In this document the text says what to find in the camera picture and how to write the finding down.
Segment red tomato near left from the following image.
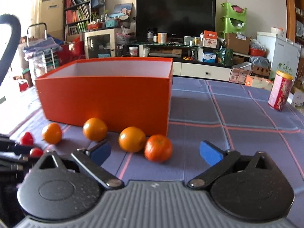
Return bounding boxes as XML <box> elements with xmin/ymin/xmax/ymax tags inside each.
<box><xmin>29</xmin><ymin>147</ymin><xmax>44</xmax><ymax>158</ymax></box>

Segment red tomato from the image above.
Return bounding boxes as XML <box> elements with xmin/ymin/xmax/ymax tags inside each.
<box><xmin>20</xmin><ymin>132</ymin><xmax>34</xmax><ymax>146</ymax></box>
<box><xmin>29</xmin><ymin>147</ymin><xmax>44</xmax><ymax>158</ymax></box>

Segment red tomato centre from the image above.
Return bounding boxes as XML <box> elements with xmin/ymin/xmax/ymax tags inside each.
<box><xmin>20</xmin><ymin>132</ymin><xmax>34</xmax><ymax>146</ymax></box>

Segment yellow orange left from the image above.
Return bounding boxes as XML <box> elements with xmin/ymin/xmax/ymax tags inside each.
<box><xmin>42</xmin><ymin>123</ymin><xmax>62</xmax><ymax>145</ymax></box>

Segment yellow orange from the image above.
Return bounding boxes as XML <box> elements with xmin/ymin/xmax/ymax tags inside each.
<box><xmin>82</xmin><ymin>117</ymin><xmax>108</xmax><ymax>142</ymax></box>
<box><xmin>119</xmin><ymin>127</ymin><xmax>146</xmax><ymax>153</ymax></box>
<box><xmin>42</xmin><ymin>123</ymin><xmax>62</xmax><ymax>145</ymax></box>

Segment blue plaid tablecloth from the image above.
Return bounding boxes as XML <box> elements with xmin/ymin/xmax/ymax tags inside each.
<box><xmin>2</xmin><ymin>78</ymin><xmax>303</xmax><ymax>227</ymax></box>

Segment yellow orange middle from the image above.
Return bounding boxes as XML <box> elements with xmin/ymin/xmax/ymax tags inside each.
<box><xmin>82</xmin><ymin>117</ymin><xmax>108</xmax><ymax>142</ymax></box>

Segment yellow orange right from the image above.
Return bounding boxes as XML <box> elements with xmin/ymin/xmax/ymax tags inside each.
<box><xmin>119</xmin><ymin>127</ymin><xmax>146</xmax><ymax>153</ymax></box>

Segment reddish tangerine by box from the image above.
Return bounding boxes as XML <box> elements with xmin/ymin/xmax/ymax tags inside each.
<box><xmin>144</xmin><ymin>134</ymin><xmax>173</xmax><ymax>163</ymax></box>

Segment orange white carton box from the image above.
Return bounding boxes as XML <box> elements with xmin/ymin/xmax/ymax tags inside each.
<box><xmin>245</xmin><ymin>75</ymin><xmax>273</xmax><ymax>91</ymax></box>

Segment red yellow-lid canister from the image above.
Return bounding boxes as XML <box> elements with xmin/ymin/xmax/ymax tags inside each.
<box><xmin>268</xmin><ymin>70</ymin><xmax>293</xmax><ymax>111</ymax></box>

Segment trolley cart with cloths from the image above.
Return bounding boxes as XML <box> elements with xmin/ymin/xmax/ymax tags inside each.
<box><xmin>23</xmin><ymin>23</ymin><xmax>62</xmax><ymax>85</ymax></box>

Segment red shopping bag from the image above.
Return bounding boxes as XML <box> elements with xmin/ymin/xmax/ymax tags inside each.
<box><xmin>57</xmin><ymin>36</ymin><xmax>86</xmax><ymax>66</ymax></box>

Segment orange cardboard box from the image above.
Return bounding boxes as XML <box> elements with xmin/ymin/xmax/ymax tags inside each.
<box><xmin>35</xmin><ymin>57</ymin><xmax>173</xmax><ymax>135</ymax></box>

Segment white chest freezer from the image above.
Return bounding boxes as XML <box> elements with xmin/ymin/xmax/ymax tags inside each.
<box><xmin>257</xmin><ymin>31</ymin><xmax>301</xmax><ymax>81</ymax></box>

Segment white TV stand cabinet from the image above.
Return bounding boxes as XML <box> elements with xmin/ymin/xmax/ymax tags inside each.
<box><xmin>126</xmin><ymin>42</ymin><xmax>231</xmax><ymax>82</ymax></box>

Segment brown cardboard box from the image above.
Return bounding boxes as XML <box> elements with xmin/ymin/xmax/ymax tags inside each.
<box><xmin>225</xmin><ymin>33</ymin><xmax>251</xmax><ymax>55</ymax></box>

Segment white glass-door cabinet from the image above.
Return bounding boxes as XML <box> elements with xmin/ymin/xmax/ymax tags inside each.
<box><xmin>83</xmin><ymin>28</ymin><xmax>121</xmax><ymax>59</ymax></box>

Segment white floor air conditioner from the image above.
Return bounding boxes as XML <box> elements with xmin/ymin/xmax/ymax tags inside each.
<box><xmin>39</xmin><ymin>0</ymin><xmax>64</xmax><ymax>40</ymax></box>

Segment green stacked storage bins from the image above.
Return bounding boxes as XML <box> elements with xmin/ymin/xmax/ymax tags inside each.
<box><xmin>219</xmin><ymin>2</ymin><xmax>247</xmax><ymax>39</ymax></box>

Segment dark tall bookshelf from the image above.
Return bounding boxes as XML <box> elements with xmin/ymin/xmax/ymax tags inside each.
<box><xmin>63</xmin><ymin>0</ymin><xmax>95</xmax><ymax>42</ymax></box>

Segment black flat television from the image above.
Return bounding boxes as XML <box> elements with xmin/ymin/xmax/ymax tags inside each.
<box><xmin>135</xmin><ymin>0</ymin><xmax>216</xmax><ymax>42</ymax></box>

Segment wooden display shelf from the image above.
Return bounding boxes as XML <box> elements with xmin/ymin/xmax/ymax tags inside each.
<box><xmin>286</xmin><ymin>0</ymin><xmax>303</xmax><ymax>45</ymax></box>

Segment black curved cable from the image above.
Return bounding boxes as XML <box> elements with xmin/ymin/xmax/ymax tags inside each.
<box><xmin>0</xmin><ymin>13</ymin><xmax>22</xmax><ymax>87</ymax></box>

